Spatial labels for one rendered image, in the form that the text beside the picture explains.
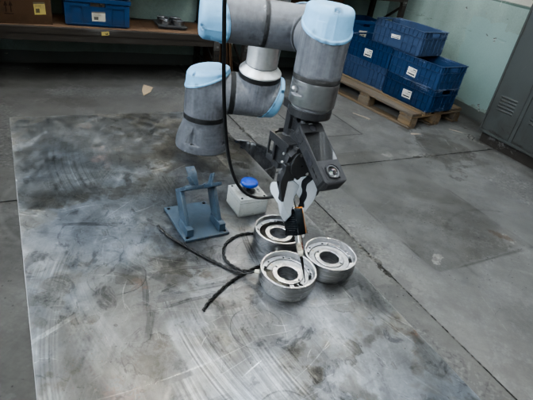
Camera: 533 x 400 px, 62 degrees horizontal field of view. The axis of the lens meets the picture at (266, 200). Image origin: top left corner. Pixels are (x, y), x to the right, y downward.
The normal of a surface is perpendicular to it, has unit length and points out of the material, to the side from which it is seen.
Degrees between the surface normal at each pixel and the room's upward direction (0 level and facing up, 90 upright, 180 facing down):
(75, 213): 0
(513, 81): 90
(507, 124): 90
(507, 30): 90
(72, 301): 0
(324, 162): 31
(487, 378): 0
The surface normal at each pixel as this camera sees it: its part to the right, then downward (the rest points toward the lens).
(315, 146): 0.38, -0.46
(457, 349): 0.15, -0.84
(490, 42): -0.88, 0.12
